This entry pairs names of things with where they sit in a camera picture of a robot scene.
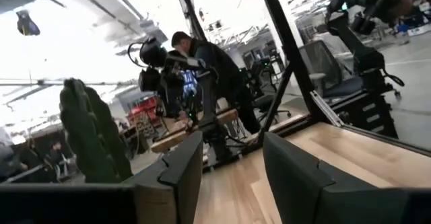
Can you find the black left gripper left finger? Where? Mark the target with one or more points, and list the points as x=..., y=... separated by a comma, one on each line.
x=67, y=204

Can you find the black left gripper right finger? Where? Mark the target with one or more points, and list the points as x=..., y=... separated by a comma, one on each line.
x=320, y=197

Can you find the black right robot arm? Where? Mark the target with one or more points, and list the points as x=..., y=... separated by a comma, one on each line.
x=153, y=52

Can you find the red parts shelf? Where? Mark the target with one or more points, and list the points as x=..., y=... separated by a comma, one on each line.
x=144, y=109

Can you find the person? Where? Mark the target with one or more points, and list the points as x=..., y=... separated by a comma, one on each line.
x=55, y=153
x=229, y=79

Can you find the green cactus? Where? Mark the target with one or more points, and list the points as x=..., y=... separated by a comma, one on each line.
x=87, y=133

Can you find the black office chair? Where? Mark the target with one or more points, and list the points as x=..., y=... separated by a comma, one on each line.
x=269, y=82

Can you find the blue seat office chair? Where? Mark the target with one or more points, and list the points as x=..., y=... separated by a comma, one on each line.
x=323, y=66

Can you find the hanging dark ceiling fixture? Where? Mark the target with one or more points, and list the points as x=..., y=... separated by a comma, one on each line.
x=27, y=24

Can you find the silver aluminium bracket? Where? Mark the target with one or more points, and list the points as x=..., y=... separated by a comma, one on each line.
x=326, y=108

